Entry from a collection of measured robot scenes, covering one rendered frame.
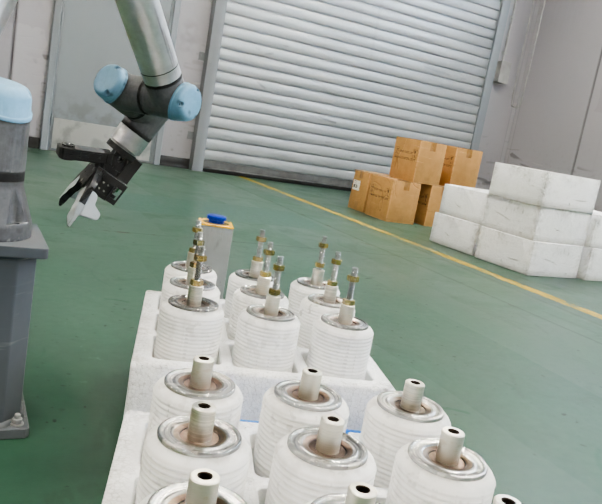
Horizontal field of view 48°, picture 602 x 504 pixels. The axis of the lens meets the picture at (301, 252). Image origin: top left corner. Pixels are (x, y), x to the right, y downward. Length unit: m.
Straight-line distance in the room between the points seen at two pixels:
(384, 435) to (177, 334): 0.37
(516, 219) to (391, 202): 1.29
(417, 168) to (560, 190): 1.43
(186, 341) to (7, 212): 0.32
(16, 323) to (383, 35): 6.16
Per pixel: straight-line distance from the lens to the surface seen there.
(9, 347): 1.10
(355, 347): 1.03
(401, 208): 4.84
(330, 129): 6.72
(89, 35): 6.03
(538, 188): 3.65
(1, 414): 1.14
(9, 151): 1.06
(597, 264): 4.02
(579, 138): 7.49
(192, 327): 0.98
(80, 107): 6.02
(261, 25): 6.39
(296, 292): 1.25
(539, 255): 3.69
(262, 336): 1.00
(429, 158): 4.91
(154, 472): 0.61
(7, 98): 1.06
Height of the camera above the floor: 0.53
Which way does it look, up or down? 10 degrees down
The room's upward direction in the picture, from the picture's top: 10 degrees clockwise
